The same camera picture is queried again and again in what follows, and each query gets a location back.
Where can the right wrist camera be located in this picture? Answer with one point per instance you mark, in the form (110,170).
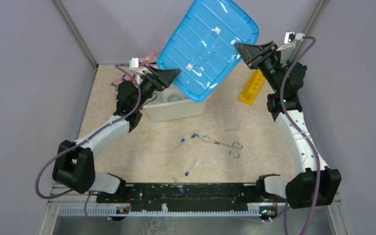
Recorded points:
(290,40)

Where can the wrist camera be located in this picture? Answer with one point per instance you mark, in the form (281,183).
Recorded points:
(290,40)
(135,66)

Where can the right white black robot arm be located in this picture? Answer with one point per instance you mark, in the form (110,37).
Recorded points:
(314,179)

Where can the metal crucible tongs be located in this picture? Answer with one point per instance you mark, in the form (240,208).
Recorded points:
(233,148)

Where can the white round ball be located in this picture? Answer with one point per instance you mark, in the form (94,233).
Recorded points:
(173,98)

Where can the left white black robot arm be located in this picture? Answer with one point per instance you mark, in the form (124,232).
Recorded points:
(74,162)

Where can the white plastic storage bin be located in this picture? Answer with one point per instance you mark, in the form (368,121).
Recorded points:
(159,109)

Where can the pink patterned cloth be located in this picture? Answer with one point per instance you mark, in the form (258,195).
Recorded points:
(150,60)

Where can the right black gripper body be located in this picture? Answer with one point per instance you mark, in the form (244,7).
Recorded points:
(268,63)

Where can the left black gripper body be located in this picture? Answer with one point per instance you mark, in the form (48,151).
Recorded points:
(148,85)

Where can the yellow test tube rack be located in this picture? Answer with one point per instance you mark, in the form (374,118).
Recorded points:
(252,88)

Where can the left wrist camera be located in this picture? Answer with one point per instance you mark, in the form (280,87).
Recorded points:
(135,66)

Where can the blue plastic bin lid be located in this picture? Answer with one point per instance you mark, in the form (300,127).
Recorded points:
(203,46)

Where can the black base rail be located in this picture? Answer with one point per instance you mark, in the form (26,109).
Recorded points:
(199,197)

